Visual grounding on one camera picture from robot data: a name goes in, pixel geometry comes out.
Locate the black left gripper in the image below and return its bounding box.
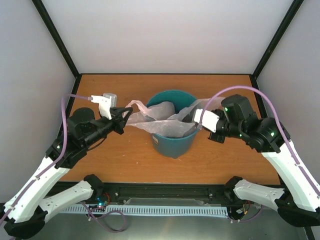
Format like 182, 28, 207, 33
83, 106, 134, 148

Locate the translucent pink plastic trash bag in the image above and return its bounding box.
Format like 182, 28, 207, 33
126, 98, 209, 139

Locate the teal plastic trash bin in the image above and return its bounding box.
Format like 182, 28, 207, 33
146, 89, 198, 159

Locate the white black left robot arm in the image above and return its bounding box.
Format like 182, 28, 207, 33
0, 107, 133, 240

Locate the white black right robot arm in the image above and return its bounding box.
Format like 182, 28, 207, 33
202, 94, 320, 227

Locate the small green-lit circuit board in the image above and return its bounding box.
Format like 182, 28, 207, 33
89, 195, 110, 213

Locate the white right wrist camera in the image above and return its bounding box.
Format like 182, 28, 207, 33
193, 109, 220, 133

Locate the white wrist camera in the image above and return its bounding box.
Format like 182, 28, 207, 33
193, 109, 220, 133
91, 93, 117, 120

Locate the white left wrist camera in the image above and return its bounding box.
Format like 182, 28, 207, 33
91, 93, 117, 120

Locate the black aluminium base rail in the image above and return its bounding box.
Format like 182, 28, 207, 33
32, 182, 278, 207

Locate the light blue slotted cable duct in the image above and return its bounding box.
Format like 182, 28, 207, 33
62, 204, 228, 218

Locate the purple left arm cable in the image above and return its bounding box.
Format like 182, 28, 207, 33
0, 94, 127, 233

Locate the black frame post left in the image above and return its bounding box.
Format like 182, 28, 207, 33
31, 0, 82, 79

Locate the black frame post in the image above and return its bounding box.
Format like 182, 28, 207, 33
251, 0, 305, 78
31, 0, 82, 79

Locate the black frame post right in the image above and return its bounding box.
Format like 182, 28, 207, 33
251, 0, 305, 78

